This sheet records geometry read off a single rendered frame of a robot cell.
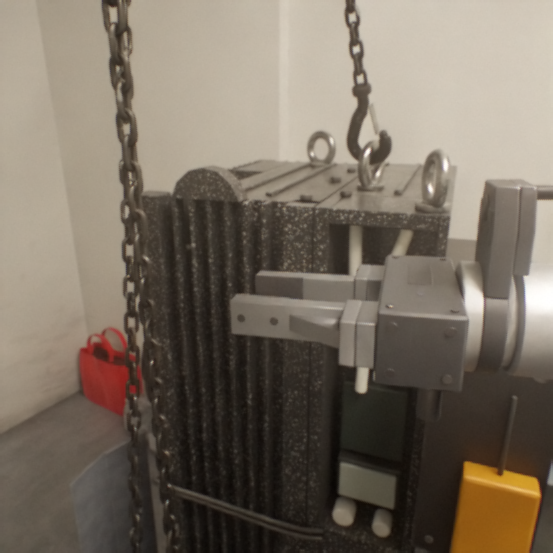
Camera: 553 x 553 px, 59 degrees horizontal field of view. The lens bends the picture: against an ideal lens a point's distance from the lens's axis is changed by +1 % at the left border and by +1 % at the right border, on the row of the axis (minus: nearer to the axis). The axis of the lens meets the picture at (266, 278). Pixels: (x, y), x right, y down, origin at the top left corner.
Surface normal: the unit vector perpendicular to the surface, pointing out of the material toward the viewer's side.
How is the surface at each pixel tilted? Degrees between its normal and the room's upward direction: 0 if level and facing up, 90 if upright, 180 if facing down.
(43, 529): 0
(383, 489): 90
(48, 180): 90
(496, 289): 88
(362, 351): 88
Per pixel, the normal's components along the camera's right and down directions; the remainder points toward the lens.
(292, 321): -0.72, 0.23
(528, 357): -0.26, 0.57
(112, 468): 0.75, 0.22
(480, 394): -0.36, 0.32
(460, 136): -0.55, 0.29
